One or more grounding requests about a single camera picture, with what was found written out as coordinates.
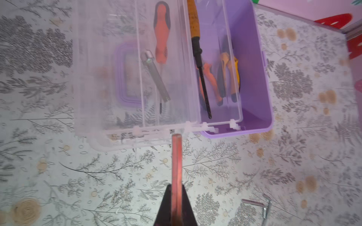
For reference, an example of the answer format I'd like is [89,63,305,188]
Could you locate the dark long hex key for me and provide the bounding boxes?
[171,134,183,226]

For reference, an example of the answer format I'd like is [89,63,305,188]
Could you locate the orange black small screwdriver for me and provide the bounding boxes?
[153,0,172,115]

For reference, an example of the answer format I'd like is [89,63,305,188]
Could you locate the yellow black cutting pliers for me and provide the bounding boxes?
[217,52,240,103]

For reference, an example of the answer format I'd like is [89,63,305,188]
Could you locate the purple plastic tool box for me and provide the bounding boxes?
[71,1,273,152]

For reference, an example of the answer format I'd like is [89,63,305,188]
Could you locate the orange needle nose pliers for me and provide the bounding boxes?
[197,63,223,110]

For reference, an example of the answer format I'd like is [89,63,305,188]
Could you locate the wooden handle screwdriver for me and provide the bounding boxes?
[187,0,212,119]

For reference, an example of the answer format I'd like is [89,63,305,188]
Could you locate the aluminium corner post right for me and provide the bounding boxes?
[342,19,362,40]

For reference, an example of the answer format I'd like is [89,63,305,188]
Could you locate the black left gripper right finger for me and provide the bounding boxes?
[182,185,198,226]

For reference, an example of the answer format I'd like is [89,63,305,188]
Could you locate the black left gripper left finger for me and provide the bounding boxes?
[153,184,172,226]

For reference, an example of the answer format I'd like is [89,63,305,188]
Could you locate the small silver hex key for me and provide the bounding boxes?
[241,193,272,226]

